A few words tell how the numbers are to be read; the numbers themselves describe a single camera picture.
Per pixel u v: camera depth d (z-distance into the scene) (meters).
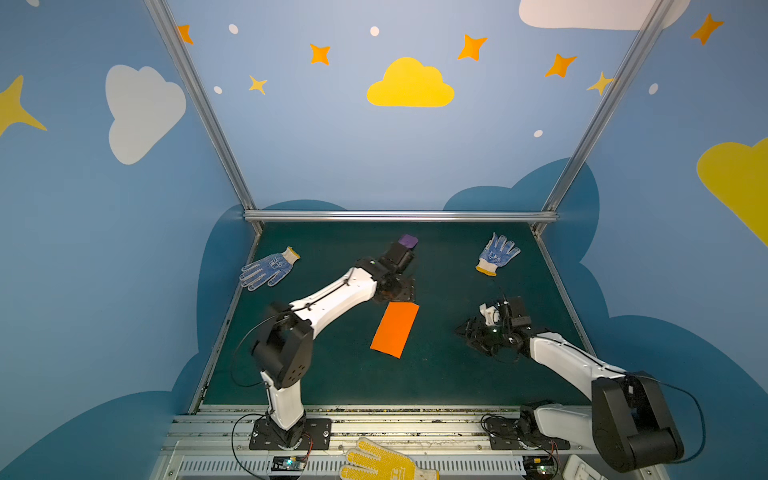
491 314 0.86
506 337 0.67
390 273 0.64
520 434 0.68
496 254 1.13
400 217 1.89
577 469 0.69
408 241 1.18
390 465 0.70
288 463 0.72
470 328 0.80
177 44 0.73
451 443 0.74
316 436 0.75
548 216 1.16
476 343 0.78
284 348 0.47
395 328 0.93
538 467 0.71
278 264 1.08
